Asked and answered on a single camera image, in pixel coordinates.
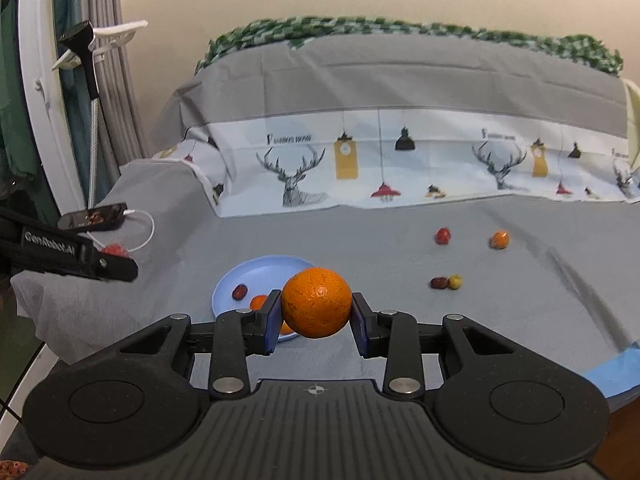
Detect cream pillow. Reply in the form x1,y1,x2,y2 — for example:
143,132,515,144
622,77,640,206

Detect grey curtain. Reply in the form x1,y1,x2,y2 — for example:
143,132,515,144
81,0,151,171

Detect green checkered blanket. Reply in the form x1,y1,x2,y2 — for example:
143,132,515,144
194,16,625,78

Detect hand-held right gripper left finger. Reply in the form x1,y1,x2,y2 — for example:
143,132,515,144
119,289,284,402

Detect grey bed sheet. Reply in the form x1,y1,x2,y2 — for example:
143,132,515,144
10,159,640,411

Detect blue tape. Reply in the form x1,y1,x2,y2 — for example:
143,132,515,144
582,341,640,402

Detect white charging cable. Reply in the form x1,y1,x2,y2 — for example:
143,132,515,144
84,208,156,254

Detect grey deer print quilt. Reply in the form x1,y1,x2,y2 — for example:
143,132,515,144
150,30,640,219

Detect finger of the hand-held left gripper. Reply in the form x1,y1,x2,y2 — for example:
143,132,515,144
96,251,140,283

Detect blue plastic plate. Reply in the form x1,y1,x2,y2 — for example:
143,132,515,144
212,255,316,343

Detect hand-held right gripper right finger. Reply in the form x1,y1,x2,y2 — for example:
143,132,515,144
351,292,507,402

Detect red speckled object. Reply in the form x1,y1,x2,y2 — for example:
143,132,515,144
0,460,32,480

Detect thin black cable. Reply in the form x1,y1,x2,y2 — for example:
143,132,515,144
0,342,47,411

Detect black smartphone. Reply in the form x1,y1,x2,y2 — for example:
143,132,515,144
57,203,129,233

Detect green hanging cloth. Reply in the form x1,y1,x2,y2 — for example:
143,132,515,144
0,0,56,211

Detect white frame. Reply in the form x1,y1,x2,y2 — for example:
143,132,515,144
19,0,87,217

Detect white plastic clip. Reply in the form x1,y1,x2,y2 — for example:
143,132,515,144
51,19,149,72

